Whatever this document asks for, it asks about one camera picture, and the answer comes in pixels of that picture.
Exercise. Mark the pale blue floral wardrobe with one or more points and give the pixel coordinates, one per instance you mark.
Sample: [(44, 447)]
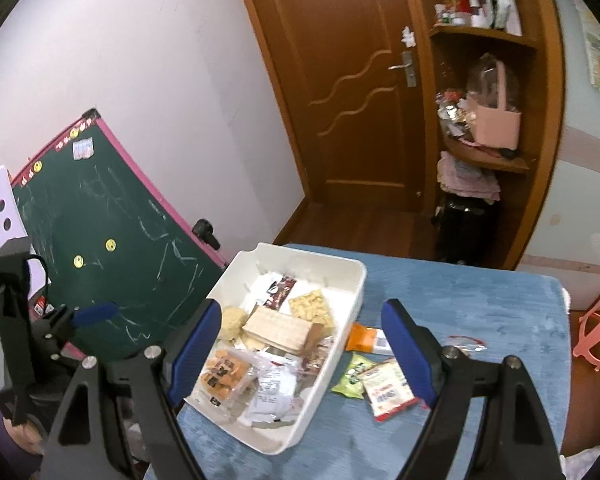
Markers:
[(590, 185)]

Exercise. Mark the orange snack packet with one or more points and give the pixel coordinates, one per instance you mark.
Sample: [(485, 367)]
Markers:
[(362, 337)]

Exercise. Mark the brown wooden door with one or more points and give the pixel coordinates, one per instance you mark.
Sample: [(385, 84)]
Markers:
[(340, 110)]

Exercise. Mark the small yellow puffed snack packet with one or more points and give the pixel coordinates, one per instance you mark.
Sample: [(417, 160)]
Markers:
[(310, 306)]

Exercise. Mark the white board with holes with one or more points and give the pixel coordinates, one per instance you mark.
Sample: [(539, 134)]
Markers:
[(0, 210)]

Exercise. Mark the wooden corner shelf unit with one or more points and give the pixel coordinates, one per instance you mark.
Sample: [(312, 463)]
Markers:
[(545, 160)]

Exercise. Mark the pink basket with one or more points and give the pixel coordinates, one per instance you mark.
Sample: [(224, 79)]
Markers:
[(495, 127)]

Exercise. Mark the black easel knob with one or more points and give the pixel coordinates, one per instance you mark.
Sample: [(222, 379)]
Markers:
[(205, 232)]

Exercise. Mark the black suitcase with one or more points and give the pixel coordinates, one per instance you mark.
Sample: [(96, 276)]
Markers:
[(465, 230)]

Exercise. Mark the dark red snack packet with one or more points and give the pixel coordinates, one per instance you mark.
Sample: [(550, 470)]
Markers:
[(280, 290)]

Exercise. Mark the white plastic bin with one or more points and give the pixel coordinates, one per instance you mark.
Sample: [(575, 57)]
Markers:
[(330, 272)]

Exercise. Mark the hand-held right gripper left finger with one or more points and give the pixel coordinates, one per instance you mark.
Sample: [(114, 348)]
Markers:
[(195, 345)]

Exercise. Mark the beige cracker packet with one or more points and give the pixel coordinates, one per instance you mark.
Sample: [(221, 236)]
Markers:
[(280, 332)]

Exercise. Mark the shiny crumpled wrappers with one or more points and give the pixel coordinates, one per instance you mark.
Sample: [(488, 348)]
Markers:
[(455, 112)]

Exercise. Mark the red and white snack packet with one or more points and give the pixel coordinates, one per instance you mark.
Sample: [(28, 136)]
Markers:
[(272, 390)]

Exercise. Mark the snack packet with white label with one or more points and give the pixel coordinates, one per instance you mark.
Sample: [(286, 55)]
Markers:
[(387, 387)]

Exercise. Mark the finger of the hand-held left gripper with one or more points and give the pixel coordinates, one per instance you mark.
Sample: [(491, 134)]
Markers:
[(97, 312)]

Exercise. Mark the green chalkboard with pink frame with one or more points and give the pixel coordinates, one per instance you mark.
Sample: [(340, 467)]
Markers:
[(120, 210)]

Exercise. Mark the green snack packet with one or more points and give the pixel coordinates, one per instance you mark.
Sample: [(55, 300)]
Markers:
[(347, 380)]

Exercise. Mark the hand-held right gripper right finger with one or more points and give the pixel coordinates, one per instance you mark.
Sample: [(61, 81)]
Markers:
[(410, 350)]

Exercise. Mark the group of toiletry bottles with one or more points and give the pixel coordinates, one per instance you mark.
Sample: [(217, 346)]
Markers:
[(480, 12)]

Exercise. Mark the folded pink towels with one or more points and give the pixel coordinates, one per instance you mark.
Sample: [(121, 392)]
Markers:
[(467, 177)]

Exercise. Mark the white door hook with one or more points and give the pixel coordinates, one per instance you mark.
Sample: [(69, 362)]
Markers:
[(408, 36)]

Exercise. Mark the clear packet of brown biscuits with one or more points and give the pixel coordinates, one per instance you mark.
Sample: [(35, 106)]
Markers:
[(225, 370)]

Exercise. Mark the checked bedding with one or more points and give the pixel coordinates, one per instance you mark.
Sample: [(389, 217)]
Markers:
[(585, 465)]

